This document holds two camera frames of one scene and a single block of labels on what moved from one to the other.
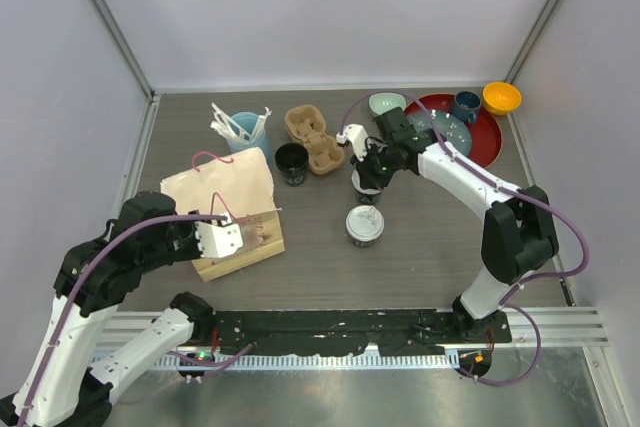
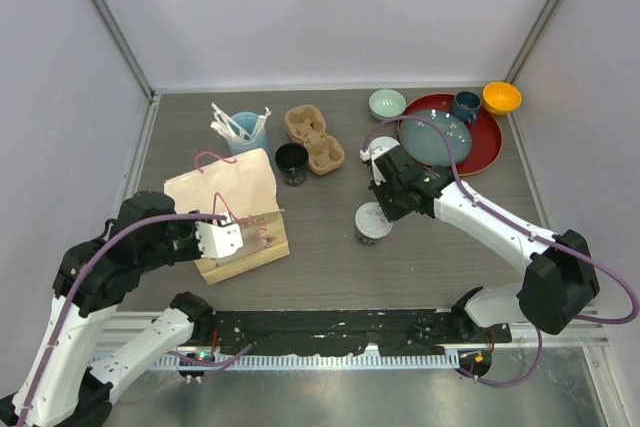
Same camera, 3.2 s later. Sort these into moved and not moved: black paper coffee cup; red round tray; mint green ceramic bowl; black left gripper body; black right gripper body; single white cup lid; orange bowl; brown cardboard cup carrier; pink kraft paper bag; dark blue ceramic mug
Moved: black paper coffee cup; single white cup lid; black right gripper body
Not moved: mint green ceramic bowl; black left gripper body; orange bowl; dark blue ceramic mug; brown cardboard cup carrier; red round tray; pink kraft paper bag
